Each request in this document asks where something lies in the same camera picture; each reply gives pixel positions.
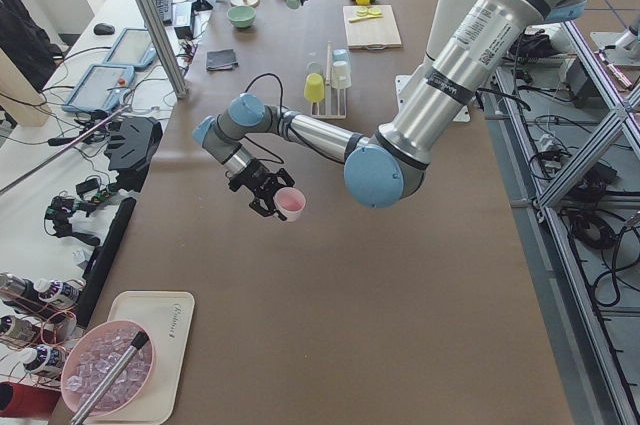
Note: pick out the black computer mouse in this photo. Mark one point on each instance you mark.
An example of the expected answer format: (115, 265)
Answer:
(103, 29)

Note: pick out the green plastic cup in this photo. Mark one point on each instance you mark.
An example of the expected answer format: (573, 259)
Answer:
(293, 4)

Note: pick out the grey plastic cup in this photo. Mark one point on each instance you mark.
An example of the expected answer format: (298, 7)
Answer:
(315, 68)

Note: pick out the pink bowl of ice cubes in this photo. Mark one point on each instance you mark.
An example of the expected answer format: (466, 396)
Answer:
(95, 355)

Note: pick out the metal tongs handle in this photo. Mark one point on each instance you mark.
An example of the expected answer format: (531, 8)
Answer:
(96, 396)

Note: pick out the green ceramic bowl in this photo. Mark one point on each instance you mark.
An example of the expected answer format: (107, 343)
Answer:
(241, 16)

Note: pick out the yellow plastic cup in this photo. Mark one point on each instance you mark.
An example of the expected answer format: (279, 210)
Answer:
(314, 88)

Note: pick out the white wire cup rack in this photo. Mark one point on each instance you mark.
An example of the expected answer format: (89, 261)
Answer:
(334, 105)

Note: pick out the blue teach pendant near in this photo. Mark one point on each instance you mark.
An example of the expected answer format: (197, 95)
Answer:
(99, 88)

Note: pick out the blue teach pendant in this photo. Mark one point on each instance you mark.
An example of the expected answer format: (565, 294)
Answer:
(99, 88)
(133, 47)

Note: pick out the wooden cutting board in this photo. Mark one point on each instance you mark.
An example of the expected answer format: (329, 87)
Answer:
(371, 34)

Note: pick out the cream white plastic cup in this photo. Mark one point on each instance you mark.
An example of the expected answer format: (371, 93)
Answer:
(340, 75)

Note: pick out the grey folded cloth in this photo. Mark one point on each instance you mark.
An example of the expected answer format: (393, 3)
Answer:
(220, 59)

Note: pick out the pink plastic cup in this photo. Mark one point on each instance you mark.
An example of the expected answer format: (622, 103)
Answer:
(290, 202)

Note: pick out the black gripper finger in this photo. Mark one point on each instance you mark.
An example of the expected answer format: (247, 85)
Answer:
(278, 180)
(263, 204)

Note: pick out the light blue plastic cup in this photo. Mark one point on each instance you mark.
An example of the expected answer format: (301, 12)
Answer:
(340, 54)

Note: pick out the beige plastic tray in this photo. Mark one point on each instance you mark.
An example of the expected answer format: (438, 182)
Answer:
(166, 317)

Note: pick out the yellow plastic knife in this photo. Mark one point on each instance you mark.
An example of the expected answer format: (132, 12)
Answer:
(361, 18)

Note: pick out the blue teach pendant far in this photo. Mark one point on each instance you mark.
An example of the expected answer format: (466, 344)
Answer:
(133, 47)

